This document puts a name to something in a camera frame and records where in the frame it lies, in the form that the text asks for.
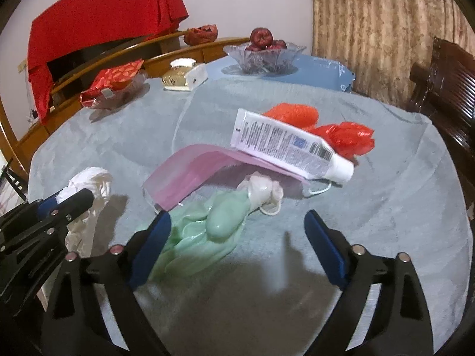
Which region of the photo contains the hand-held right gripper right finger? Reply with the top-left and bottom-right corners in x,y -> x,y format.
303,209 -> 435,356

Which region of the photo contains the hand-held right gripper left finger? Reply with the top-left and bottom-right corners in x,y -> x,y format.
41,209 -> 173,356

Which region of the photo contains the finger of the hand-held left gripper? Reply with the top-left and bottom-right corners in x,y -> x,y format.
0,188 -> 94,256
0,193 -> 64,234

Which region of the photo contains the white tissue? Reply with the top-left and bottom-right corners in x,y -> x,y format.
59,167 -> 113,258

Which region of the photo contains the green rubber glove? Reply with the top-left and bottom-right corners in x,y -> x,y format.
148,191 -> 257,279

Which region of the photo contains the pink face mask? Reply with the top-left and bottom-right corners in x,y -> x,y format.
142,143 -> 331,210

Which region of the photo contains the cream latex glove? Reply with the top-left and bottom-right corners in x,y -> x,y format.
237,172 -> 284,216

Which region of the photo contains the red plastic bag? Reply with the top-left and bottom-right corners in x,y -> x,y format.
310,121 -> 375,161

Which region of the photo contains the white lotion tube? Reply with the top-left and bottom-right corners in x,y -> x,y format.
230,108 -> 354,183

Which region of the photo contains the orange foam fruit net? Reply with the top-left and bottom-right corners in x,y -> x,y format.
262,102 -> 320,131

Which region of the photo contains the glass dish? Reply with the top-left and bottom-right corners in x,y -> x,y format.
89,72 -> 149,111

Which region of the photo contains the red snack packet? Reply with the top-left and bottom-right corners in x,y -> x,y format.
80,59 -> 145,109

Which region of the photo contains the black television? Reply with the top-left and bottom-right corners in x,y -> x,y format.
46,33 -> 160,82

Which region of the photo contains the gold and white tissue box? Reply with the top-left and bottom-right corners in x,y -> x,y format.
161,58 -> 208,92

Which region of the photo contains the blue tablecloth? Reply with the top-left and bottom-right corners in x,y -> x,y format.
202,54 -> 356,93

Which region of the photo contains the red cloth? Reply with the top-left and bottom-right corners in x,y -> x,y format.
28,0 -> 190,125

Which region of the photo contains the glass fruit bowl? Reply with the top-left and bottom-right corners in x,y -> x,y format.
223,42 -> 307,75

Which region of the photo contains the red crumpled gift bag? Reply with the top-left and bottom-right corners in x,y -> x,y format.
183,24 -> 218,46

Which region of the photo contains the dark wooden armchair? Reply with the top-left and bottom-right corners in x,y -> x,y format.
406,36 -> 475,164

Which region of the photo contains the beige floral curtain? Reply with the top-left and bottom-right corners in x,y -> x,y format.
311,0 -> 475,108

